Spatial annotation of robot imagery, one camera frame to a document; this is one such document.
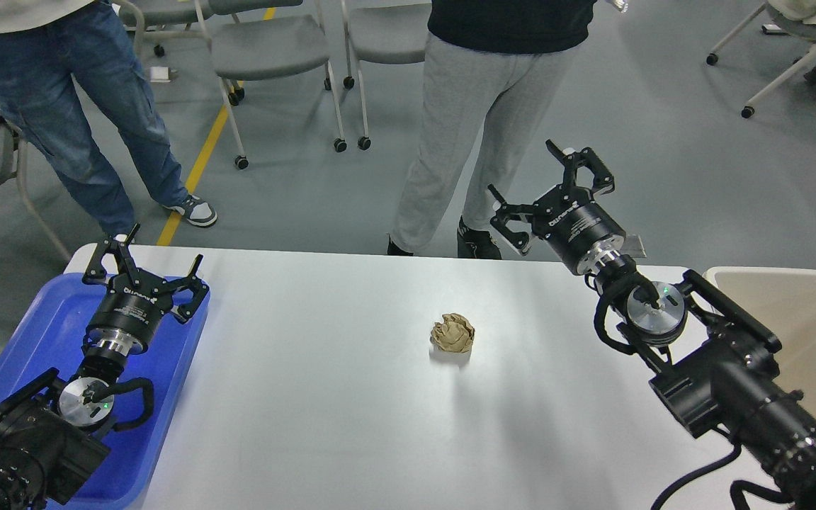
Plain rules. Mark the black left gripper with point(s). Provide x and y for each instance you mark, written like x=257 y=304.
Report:
x=132 y=306

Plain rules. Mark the right metal floor plate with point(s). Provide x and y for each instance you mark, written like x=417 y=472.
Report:
x=634 y=247

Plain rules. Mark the white chair top right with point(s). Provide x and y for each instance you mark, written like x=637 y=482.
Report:
x=793 y=28

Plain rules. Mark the grey chair top left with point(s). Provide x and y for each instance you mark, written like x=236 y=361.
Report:
x=157 y=21

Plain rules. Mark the grey chair centre left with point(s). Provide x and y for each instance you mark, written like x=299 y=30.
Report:
x=268 y=49

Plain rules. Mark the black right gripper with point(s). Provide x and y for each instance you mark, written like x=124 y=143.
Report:
x=581 y=230

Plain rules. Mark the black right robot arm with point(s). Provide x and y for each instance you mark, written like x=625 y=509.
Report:
x=713 y=363

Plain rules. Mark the blue plastic tray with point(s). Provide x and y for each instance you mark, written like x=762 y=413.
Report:
x=50 y=336

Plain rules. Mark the beige plastic bin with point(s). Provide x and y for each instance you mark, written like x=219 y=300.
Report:
x=784 y=300

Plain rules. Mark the person in grey sweatpants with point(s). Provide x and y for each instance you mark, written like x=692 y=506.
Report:
x=491 y=70

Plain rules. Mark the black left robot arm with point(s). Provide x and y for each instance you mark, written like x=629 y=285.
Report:
x=89 y=381

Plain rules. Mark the person in blue jeans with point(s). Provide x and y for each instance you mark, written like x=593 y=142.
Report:
x=51 y=50

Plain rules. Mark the crumpled brown paper ball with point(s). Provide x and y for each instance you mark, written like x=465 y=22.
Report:
x=453 y=334

